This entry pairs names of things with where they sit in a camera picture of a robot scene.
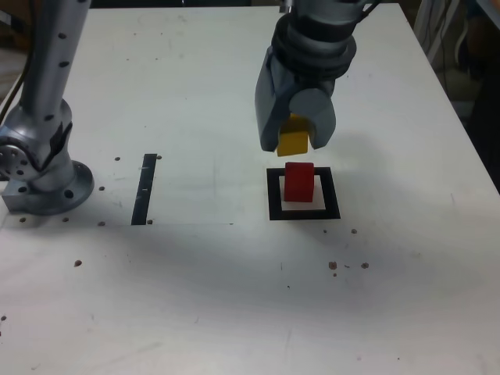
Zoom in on red cube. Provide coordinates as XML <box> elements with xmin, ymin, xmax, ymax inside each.
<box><xmin>284</xmin><ymin>161</ymin><xmax>316</xmax><ymax>204</ymax></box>

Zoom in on black tape strip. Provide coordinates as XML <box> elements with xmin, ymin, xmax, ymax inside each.
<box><xmin>130</xmin><ymin>153</ymin><xmax>158</xmax><ymax>227</ymax></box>

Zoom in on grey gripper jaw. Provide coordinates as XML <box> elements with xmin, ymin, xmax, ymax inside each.
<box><xmin>287</xmin><ymin>87</ymin><xmax>338</xmax><ymax>152</ymax></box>
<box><xmin>254</xmin><ymin>45</ymin><xmax>292</xmax><ymax>153</ymax></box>

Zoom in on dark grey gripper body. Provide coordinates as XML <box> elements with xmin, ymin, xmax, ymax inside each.
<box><xmin>272</xmin><ymin>54</ymin><xmax>338</xmax><ymax>102</ymax></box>

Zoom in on black tape square outline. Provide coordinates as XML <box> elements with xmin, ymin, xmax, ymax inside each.
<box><xmin>266</xmin><ymin>166</ymin><xmax>341</xmax><ymax>222</ymax></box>

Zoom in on yellow cube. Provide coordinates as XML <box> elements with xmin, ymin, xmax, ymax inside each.
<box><xmin>276</xmin><ymin>112</ymin><xmax>311</xmax><ymax>158</ymax></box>

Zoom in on black looped cable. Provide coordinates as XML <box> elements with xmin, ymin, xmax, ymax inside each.
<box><xmin>355</xmin><ymin>0</ymin><xmax>379</xmax><ymax>21</ymax></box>

